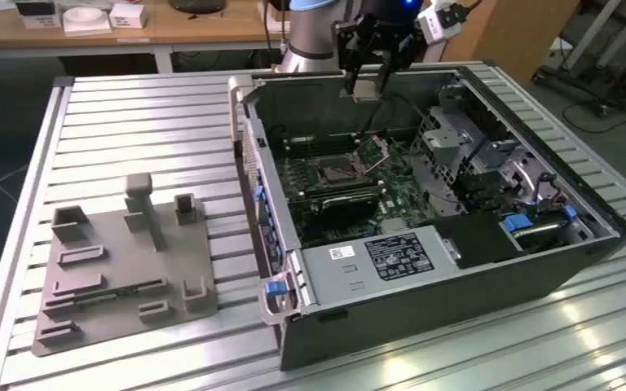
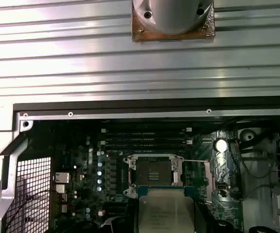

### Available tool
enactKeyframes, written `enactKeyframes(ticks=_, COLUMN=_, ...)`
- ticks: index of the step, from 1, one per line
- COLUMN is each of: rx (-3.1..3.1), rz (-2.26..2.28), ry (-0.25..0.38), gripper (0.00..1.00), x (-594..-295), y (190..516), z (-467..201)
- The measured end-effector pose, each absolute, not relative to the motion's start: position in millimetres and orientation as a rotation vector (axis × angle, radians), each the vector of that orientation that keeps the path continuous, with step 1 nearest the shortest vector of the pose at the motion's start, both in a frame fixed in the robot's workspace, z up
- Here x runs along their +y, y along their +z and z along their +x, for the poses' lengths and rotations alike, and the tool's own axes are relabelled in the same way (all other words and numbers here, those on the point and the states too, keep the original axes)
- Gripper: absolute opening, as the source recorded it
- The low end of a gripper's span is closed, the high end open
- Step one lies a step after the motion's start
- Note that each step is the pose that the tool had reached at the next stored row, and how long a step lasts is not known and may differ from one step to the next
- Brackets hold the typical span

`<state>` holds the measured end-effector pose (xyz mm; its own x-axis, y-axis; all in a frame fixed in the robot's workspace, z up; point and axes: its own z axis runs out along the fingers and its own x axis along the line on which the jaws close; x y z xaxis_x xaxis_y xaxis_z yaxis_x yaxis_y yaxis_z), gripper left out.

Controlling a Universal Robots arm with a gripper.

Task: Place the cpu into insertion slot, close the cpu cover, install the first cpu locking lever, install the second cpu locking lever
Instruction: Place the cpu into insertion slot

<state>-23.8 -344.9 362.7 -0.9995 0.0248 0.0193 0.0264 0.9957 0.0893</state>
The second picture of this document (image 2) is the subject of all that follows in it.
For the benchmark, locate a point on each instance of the silver topped CPU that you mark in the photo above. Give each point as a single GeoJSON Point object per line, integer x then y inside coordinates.
{"type": "Point", "coordinates": [165, 213]}

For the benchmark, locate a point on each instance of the silver round capacitor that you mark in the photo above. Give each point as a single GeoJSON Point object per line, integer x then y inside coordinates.
{"type": "Point", "coordinates": [99, 173]}
{"type": "Point", "coordinates": [100, 165]}
{"type": "Point", "coordinates": [100, 181]}
{"type": "Point", "coordinates": [99, 188]}

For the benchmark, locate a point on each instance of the green motherboard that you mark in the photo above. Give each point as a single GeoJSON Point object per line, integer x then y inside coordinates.
{"type": "Point", "coordinates": [200, 179]}

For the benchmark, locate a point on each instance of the silver coin cell battery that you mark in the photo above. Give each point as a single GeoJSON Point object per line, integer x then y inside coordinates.
{"type": "Point", "coordinates": [222, 145]}

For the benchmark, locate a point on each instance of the brown square base plate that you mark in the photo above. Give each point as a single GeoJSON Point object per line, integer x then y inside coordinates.
{"type": "Point", "coordinates": [140, 36]}

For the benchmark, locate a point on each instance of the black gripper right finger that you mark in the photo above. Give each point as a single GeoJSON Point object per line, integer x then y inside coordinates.
{"type": "Point", "coordinates": [208, 223]}

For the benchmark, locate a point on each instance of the CPU socket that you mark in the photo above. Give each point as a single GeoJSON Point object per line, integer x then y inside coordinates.
{"type": "Point", "coordinates": [152, 170]}

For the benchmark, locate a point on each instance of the black RAM slot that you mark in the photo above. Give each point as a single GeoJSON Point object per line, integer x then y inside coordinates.
{"type": "Point", "coordinates": [145, 144]}
{"type": "Point", "coordinates": [145, 138]}
{"type": "Point", "coordinates": [145, 132]}
{"type": "Point", "coordinates": [145, 149]}

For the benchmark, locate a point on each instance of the metal socket cover frame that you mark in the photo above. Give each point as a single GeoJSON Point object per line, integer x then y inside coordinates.
{"type": "Point", "coordinates": [176, 170]}

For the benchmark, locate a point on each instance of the large silver port block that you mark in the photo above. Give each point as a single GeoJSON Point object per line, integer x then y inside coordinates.
{"type": "Point", "coordinates": [62, 177]}

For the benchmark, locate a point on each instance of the small silver port block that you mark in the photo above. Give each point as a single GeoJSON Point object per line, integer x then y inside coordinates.
{"type": "Point", "coordinates": [64, 207]}

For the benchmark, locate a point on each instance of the black and grey PC case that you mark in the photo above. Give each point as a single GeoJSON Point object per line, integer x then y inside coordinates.
{"type": "Point", "coordinates": [140, 108]}

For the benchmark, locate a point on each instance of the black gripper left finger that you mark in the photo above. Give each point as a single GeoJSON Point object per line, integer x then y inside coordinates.
{"type": "Point", "coordinates": [127, 218]}

